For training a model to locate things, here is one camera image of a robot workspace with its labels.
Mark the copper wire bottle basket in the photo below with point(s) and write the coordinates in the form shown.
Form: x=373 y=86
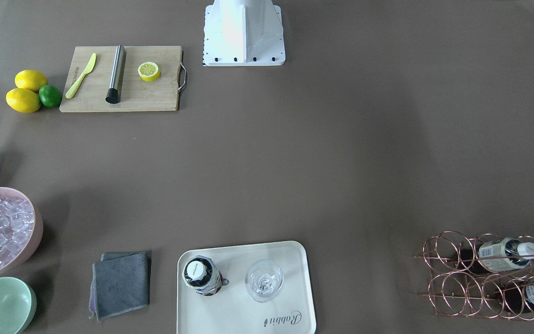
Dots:
x=455 y=291

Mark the tea bottle back row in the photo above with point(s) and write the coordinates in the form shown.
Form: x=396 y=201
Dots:
x=497 y=256

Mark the clear wine glass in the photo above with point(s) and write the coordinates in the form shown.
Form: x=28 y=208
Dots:
x=264 y=280

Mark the cream rabbit tray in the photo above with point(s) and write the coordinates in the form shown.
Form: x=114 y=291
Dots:
x=232 y=310

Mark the half lemon slice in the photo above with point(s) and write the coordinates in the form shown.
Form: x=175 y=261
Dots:
x=149 y=71

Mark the bamboo cutting board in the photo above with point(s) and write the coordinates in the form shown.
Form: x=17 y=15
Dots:
x=136 y=95

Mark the steel muddler black tip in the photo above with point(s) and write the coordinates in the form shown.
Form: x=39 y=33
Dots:
x=114 y=89

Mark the grey folded cloth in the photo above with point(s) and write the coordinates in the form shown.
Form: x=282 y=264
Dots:
x=120 y=284

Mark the yellow plastic knife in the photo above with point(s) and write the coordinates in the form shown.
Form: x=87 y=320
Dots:
x=87 y=70

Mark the green lime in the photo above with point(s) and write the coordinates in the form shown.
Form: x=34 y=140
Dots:
x=50 y=96

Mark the yellow lemon lower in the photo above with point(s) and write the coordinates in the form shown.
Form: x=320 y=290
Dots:
x=23 y=100

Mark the yellow lemon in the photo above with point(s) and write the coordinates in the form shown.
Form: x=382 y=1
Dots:
x=30 y=80
x=23 y=100

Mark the yellow lemon upper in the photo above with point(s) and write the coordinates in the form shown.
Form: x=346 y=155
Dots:
x=30 y=80

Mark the pink bowl of ice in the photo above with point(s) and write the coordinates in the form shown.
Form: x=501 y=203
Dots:
x=21 y=228

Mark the green empty bowl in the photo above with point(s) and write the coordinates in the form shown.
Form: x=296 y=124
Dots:
x=17 y=305

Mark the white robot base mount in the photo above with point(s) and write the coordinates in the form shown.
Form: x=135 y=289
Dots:
x=243 y=33

